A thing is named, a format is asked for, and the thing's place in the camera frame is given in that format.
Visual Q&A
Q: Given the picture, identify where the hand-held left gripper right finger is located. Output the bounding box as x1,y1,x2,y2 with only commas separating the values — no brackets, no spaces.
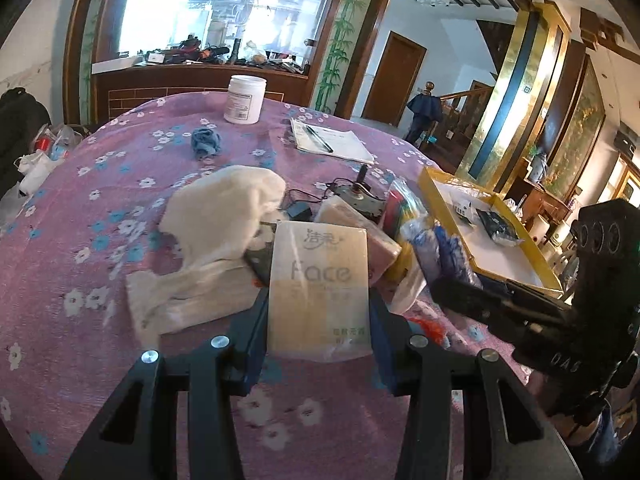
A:
369,294,584,480

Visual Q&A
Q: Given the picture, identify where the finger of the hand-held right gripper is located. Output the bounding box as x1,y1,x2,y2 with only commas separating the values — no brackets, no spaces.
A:
431,278,577,335

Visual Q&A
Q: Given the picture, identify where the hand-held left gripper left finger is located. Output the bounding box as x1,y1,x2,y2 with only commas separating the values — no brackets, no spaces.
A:
60,286,272,480

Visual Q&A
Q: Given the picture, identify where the yellow cardboard box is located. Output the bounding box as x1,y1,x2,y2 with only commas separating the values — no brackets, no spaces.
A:
417,166,565,297

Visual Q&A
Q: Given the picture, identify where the red mesh scrubber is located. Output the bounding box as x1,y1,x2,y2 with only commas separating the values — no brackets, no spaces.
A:
407,316,446,348

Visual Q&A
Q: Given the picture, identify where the blue plastic-wrapped bundle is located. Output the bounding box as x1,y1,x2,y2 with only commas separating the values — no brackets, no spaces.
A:
400,217,483,291

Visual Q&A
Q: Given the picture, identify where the beige tissue pack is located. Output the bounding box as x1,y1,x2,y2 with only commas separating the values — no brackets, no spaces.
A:
266,220,372,363

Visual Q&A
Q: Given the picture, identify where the pink tissue pack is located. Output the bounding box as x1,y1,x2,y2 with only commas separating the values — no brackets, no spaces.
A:
314,196,402,288

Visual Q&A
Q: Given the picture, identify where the coloured sticks pack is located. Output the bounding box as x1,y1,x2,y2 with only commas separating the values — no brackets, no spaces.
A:
378,178,432,241

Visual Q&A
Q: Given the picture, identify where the black packet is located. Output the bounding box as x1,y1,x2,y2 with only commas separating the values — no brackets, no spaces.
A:
476,208,525,247

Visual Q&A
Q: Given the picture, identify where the wooden sideboard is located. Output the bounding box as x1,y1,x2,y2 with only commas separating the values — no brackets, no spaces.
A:
505,155,571,226

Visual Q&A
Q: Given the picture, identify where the black power adapter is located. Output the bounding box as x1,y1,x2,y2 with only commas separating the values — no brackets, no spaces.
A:
282,200,316,222

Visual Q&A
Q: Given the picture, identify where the black electric motor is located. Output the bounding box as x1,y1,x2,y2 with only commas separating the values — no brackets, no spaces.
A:
327,164,388,221

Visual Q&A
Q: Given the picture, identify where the purple floral tablecloth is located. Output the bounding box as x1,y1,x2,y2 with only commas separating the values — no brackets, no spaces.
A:
0,91,546,480

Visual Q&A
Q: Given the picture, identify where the wooden staircase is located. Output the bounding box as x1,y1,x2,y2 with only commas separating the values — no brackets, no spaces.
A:
425,80,496,171

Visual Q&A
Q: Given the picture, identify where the dark blue jacket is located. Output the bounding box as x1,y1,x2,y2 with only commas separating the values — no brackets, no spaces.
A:
402,92,445,147

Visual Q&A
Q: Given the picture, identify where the gold pillar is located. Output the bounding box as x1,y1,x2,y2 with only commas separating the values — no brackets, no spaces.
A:
455,2,571,191

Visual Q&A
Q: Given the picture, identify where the white notebook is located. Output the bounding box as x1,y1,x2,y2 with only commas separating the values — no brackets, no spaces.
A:
291,118,375,164

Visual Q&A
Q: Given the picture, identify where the blue cloth ball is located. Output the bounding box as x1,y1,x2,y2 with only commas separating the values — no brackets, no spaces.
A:
191,127,223,159

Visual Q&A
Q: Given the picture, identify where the black pen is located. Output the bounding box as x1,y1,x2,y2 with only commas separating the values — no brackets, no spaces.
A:
305,126,334,153

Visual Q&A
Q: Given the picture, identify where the brown wooden door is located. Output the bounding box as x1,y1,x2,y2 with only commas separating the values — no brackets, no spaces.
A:
361,31,427,128

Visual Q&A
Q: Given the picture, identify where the white plastic jar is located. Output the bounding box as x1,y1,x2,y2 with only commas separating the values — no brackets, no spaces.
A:
223,75,267,125

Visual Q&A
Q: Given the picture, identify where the crumpled clear plastic bag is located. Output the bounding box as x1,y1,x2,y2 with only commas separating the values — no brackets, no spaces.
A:
0,182,31,226

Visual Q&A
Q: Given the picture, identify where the wooden counter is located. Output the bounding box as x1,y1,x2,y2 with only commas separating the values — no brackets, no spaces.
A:
91,57,313,123

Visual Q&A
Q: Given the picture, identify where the white plastic bag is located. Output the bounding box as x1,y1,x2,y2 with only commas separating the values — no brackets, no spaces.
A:
14,152,63,196

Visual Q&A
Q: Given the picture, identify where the bamboo painted panel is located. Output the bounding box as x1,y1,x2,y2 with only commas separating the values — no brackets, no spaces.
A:
314,0,376,116

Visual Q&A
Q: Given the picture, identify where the clear bag with red item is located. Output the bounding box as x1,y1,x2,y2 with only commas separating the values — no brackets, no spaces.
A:
32,122,86,161

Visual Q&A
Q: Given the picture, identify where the pile of assorted clutter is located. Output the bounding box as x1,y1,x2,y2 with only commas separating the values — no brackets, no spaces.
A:
117,35,308,73

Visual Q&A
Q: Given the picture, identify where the black backpack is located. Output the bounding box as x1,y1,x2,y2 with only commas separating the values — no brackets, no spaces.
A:
0,87,52,201

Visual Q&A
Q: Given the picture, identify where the etched glass partition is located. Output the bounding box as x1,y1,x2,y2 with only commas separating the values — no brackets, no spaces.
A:
120,0,346,61

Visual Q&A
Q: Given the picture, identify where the black cable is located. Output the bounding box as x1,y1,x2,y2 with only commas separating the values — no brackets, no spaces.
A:
285,178,361,211

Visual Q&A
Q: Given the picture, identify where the green gold wall painting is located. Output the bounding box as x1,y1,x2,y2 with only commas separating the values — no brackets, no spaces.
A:
547,55,621,201

